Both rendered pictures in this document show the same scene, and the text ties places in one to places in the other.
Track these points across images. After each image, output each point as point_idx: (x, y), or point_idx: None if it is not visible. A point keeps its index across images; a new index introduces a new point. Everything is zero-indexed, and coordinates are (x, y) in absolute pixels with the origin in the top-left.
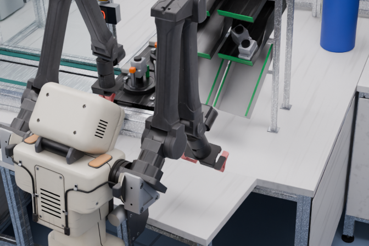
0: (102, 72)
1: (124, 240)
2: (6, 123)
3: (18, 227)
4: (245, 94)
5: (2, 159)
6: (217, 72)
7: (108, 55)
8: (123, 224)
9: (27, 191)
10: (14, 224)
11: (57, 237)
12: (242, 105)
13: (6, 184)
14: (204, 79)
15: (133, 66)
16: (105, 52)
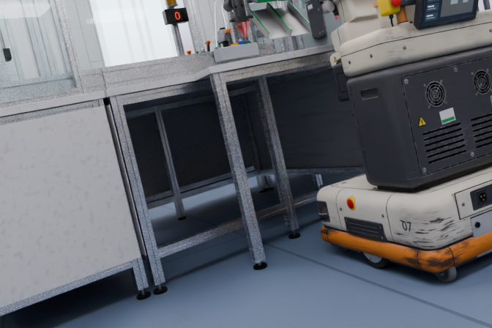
0: (241, 1)
1: (280, 158)
2: (172, 78)
3: (236, 145)
4: (296, 25)
5: None
6: (278, 15)
7: None
8: (277, 141)
9: None
10: (231, 144)
11: (358, 12)
12: (300, 29)
13: (221, 97)
14: (270, 26)
15: (223, 33)
16: None
